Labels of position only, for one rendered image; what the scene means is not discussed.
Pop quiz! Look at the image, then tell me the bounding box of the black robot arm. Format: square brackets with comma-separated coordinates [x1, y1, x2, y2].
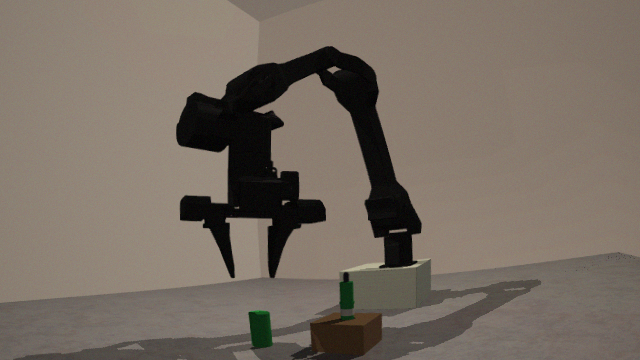
[176, 46, 422, 269]

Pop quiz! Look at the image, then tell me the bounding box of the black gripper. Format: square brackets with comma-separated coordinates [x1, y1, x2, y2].
[180, 152, 326, 278]

